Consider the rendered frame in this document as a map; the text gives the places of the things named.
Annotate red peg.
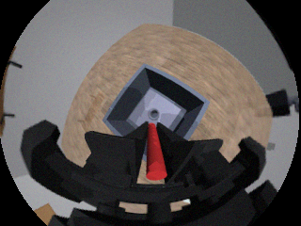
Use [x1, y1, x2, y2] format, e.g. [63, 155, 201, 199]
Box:
[146, 123, 166, 181]

